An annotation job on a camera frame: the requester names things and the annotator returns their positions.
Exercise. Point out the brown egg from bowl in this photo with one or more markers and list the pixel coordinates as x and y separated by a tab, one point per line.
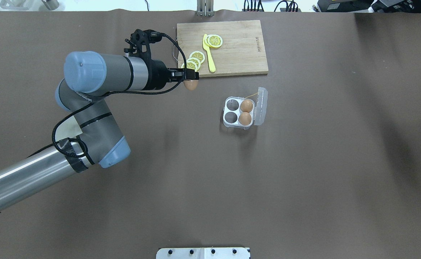
191	85

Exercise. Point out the clear plastic egg box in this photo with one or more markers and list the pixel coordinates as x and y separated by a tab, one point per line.
239	112

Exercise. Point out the small metal cup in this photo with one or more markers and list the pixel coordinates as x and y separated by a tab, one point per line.
51	4

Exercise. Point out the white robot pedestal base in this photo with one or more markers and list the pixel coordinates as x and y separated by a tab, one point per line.
204	253

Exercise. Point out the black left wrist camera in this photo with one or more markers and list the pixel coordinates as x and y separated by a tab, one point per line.
139	43

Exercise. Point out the lemon slice lower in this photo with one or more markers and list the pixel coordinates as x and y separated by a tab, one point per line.
196	61

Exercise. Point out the brown egg rear slot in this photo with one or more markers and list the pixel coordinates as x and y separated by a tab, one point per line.
246	106

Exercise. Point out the lemon slice middle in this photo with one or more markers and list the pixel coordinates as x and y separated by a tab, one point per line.
198	55

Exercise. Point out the brown egg slot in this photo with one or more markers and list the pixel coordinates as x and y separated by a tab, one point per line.
246	106
245	119

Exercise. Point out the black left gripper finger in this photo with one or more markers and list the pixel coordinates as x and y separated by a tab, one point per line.
191	76

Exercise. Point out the lemon slice top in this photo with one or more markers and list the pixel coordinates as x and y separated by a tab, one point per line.
214	41

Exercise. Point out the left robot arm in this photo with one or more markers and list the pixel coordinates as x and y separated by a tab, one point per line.
89	134

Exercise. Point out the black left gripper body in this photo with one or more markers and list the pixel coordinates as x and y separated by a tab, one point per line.
157	75

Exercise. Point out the bamboo cutting board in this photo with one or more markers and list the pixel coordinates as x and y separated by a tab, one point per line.
242	52

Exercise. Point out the lemon slice by knife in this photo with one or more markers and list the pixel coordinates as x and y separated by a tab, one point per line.
190	65

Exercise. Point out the brown egg front slot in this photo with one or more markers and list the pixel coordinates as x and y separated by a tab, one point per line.
245	119

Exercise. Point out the yellow plastic knife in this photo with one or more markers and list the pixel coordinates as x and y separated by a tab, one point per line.
210	62

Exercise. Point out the aluminium frame post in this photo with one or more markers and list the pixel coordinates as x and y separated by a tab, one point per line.
205	8

